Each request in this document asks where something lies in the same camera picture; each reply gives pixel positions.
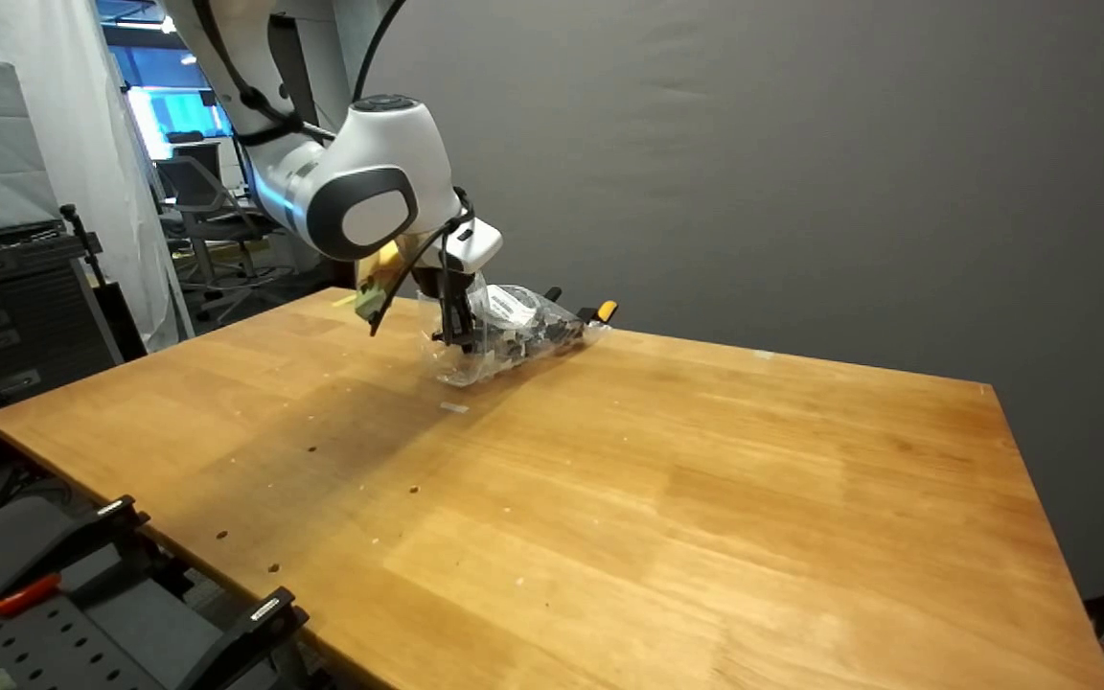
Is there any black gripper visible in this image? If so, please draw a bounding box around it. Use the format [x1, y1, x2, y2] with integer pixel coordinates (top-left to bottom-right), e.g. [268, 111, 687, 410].
[428, 247, 479, 352]

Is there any clear plastic bag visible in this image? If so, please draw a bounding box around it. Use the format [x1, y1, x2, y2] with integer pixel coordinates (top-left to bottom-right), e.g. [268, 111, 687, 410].
[427, 278, 603, 392]

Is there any blue lit monitor screen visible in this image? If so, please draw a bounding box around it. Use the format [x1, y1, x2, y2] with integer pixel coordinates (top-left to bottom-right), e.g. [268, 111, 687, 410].
[121, 81, 239, 146]

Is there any gray fabric backdrop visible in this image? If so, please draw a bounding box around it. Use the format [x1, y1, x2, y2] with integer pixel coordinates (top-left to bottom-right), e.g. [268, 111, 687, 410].
[346, 0, 1104, 606]

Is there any white curtain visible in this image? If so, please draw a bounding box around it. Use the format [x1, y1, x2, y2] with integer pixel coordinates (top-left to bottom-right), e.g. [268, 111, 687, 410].
[0, 0, 197, 355]

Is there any black equipment cabinet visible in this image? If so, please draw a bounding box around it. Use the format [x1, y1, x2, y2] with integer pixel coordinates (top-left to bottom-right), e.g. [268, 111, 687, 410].
[0, 208, 134, 453]

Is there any black perforated base board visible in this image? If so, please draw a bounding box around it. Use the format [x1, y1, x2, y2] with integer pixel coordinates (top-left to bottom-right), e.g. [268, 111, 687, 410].
[0, 490, 326, 690]

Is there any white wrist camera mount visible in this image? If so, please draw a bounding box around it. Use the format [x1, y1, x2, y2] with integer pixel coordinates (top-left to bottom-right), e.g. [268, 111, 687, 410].
[438, 215, 508, 277]

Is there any yellow black wrist cable bundle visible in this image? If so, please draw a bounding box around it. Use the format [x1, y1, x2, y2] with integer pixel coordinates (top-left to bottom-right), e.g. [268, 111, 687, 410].
[347, 238, 418, 336]

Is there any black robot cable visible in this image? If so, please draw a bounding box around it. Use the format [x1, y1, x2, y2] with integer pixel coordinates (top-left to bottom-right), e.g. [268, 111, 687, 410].
[346, 0, 410, 107]

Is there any orange handled black bar clamp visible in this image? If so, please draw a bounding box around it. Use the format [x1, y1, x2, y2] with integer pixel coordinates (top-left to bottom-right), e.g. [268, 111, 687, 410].
[0, 495, 148, 624]
[177, 582, 310, 690]

